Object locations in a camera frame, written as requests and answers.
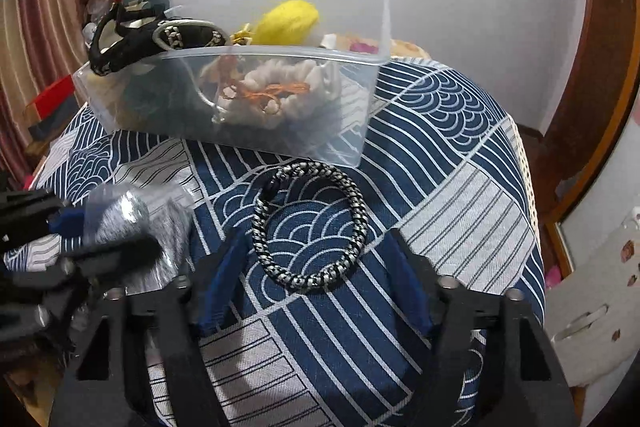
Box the grey fabric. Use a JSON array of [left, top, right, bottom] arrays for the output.
[[84, 183, 194, 295]]

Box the black white small bag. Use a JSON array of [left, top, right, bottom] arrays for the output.
[[88, 3, 230, 76]]

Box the white drawstring pouch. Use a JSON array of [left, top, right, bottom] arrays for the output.
[[194, 54, 342, 130]]

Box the yellow white felt ball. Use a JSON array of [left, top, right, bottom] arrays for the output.
[[252, 0, 319, 46]]

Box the blue white patterned tablecloth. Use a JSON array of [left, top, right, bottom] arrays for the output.
[[37, 60, 545, 426]]

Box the white sticker suitcase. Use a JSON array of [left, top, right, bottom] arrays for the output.
[[544, 208, 640, 387]]

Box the red striped curtain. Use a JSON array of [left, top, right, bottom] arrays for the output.
[[1, 0, 86, 186]]

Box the clear plastic storage box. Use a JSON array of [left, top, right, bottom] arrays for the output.
[[73, 0, 390, 167]]

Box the beige blanket on bed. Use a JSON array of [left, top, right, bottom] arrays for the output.
[[320, 34, 431, 60]]

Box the black white braided bracelet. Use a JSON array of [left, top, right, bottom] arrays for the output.
[[250, 159, 370, 294]]

